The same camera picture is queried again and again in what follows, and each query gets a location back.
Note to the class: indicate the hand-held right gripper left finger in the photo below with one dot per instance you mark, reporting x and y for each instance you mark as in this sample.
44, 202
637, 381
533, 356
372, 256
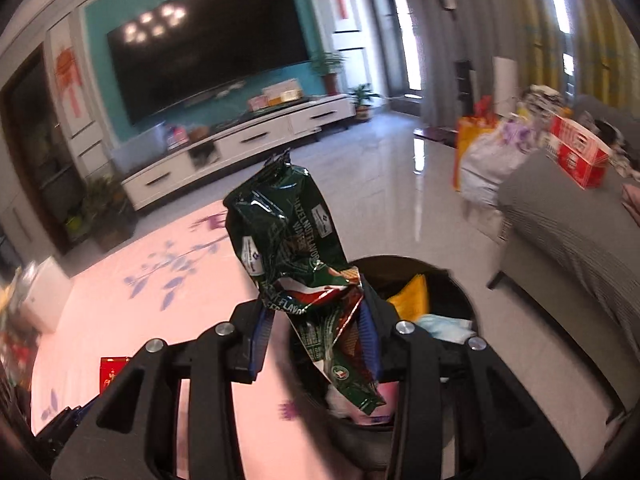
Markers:
262, 340

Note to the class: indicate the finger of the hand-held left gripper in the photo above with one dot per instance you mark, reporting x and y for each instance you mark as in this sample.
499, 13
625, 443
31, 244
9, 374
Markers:
70, 417

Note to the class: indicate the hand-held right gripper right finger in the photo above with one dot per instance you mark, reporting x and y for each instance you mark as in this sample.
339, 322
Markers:
367, 340

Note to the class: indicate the yellow snack bag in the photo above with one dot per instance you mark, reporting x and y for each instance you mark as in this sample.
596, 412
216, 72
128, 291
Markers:
412, 297

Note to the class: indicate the blue face mask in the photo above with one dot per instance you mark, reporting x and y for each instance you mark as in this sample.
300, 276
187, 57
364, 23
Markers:
445, 329

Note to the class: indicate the black trash bin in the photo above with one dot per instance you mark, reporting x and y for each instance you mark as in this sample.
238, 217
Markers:
450, 285

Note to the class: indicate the dark green snack wrapper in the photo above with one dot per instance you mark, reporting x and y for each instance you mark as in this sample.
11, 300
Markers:
285, 240

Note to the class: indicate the red cigarette box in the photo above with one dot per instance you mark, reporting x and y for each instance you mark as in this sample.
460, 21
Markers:
114, 372

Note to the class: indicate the pink floral tablecloth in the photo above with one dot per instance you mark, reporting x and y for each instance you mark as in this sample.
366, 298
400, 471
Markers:
165, 310

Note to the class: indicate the white wooden box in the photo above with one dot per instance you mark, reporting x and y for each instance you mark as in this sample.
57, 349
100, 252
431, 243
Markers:
47, 295

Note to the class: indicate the white television cabinet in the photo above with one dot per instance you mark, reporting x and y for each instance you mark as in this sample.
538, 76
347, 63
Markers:
250, 140

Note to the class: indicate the leafy floor plant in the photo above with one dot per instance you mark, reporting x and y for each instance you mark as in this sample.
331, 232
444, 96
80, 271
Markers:
100, 210

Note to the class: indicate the grey sofa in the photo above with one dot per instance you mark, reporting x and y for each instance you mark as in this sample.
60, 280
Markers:
565, 250

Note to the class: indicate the white and purple plastic bag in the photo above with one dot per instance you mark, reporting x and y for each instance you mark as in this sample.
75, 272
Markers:
492, 160

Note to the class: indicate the grey-blue plastic bin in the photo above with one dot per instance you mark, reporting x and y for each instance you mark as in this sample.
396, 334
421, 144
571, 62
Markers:
137, 147

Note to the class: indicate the small potted plant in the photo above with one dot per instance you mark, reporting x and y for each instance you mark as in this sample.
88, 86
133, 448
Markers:
364, 102

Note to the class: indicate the desk calendar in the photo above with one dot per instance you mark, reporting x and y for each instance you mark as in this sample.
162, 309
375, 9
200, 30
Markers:
277, 95

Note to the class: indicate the tall potted plant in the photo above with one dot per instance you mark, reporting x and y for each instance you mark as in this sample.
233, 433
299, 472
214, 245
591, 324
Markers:
330, 70

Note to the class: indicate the red and white carton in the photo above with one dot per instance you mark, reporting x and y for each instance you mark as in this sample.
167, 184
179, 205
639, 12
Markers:
580, 152

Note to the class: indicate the black television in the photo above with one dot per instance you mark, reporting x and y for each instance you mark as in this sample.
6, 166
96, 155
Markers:
210, 45

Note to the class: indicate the grey curtain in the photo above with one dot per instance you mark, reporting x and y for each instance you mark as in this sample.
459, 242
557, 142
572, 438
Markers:
450, 35

